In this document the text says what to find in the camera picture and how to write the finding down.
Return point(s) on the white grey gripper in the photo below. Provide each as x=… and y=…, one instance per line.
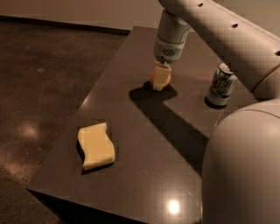
x=168, y=51

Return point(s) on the orange fruit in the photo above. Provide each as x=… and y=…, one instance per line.
x=159, y=79

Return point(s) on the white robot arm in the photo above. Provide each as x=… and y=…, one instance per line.
x=241, y=165

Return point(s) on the white green 7up can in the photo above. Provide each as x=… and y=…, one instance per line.
x=222, y=86

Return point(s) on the yellow wavy sponge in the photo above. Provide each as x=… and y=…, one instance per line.
x=98, y=149

